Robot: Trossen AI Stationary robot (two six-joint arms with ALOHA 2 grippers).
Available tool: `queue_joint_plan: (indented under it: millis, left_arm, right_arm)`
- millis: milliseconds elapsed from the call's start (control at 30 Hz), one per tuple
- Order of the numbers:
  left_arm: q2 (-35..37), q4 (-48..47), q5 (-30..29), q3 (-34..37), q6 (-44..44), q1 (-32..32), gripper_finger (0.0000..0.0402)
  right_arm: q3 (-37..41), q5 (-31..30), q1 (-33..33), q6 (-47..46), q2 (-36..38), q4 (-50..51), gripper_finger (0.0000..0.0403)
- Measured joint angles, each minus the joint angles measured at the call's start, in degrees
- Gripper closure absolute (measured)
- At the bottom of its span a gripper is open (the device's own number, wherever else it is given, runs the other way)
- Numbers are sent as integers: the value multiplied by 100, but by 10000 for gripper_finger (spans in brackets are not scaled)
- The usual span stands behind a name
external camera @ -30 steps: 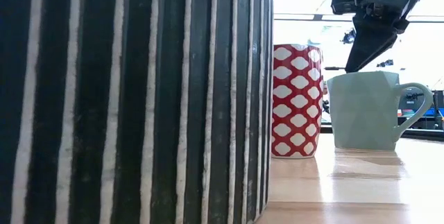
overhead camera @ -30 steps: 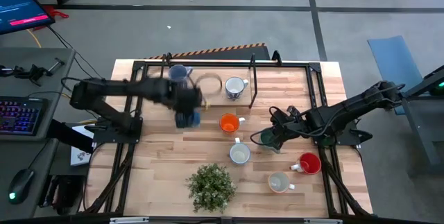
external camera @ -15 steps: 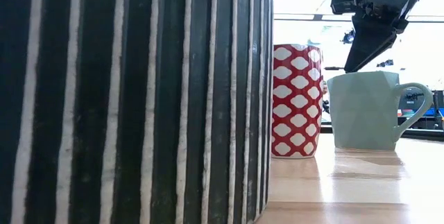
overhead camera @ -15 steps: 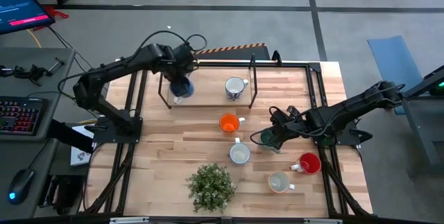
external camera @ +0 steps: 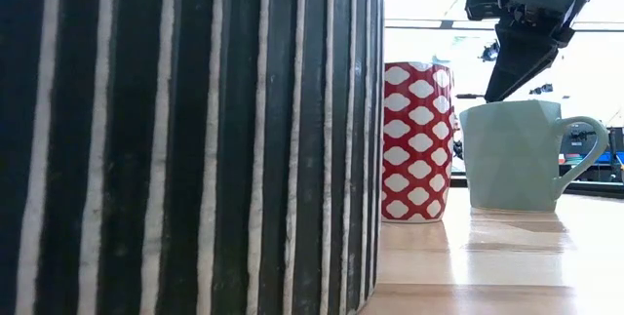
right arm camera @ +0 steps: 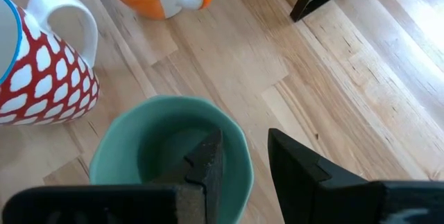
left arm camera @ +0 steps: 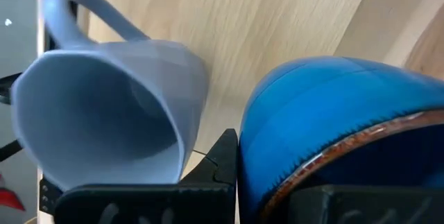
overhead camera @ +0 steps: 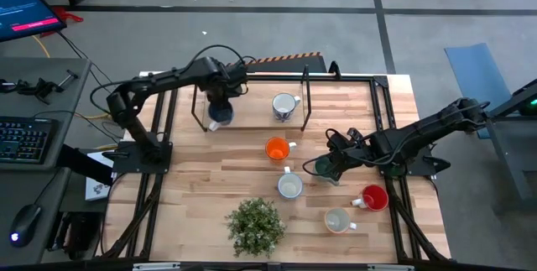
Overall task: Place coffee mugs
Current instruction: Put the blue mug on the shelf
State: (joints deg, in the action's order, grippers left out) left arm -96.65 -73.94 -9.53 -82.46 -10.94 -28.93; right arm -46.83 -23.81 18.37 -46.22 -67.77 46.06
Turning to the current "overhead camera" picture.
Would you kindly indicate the dark blue mug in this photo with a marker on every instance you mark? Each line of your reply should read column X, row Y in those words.
column 221, row 115

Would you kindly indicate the grey desk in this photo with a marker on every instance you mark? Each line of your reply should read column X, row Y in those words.
column 25, row 78

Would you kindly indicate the black white striped mug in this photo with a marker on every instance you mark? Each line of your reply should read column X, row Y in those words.
column 256, row 227

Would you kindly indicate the black hazard-striped ramp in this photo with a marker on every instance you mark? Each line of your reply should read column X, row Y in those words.
column 289, row 63

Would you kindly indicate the black stand with green light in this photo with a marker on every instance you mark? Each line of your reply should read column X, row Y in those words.
column 516, row 137

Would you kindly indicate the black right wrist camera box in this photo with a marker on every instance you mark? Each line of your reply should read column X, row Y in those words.
column 337, row 140

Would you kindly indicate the black keyboard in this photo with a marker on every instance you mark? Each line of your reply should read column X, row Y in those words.
column 25, row 139

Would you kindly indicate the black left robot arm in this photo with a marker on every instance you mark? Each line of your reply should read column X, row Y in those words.
column 168, row 79

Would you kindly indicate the computer monitor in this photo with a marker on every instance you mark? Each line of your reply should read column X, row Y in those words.
column 25, row 6

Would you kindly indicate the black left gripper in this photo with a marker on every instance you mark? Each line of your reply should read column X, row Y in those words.
column 226, row 86

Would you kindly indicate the orange-rimmed pale mug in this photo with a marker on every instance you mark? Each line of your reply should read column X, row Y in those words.
column 337, row 220

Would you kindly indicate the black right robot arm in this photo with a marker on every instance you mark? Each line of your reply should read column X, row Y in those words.
column 419, row 132

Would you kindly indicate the orange mug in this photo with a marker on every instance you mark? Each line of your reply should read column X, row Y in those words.
column 277, row 148

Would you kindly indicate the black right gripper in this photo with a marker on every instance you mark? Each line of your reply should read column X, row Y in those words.
column 356, row 151

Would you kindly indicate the black aluminium table frame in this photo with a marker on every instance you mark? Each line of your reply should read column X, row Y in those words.
column 348, row 78

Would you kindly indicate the black clamp tool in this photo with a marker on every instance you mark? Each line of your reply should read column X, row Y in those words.
column 38, row 87

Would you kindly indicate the black computer mouse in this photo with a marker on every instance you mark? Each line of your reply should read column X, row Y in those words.
column 24, row 225

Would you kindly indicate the red broom base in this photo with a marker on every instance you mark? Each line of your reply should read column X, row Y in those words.
column 65, row 15

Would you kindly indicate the red white patterned mug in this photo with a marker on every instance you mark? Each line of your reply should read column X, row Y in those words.
column 290, row 186

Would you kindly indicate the green faceted mug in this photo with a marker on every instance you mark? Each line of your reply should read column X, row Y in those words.
column 323, row 167

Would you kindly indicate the white box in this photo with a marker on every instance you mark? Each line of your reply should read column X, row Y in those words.
column 97, row 187

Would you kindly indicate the white blue patterned mug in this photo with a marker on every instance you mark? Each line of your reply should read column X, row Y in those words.
column 284, row 105

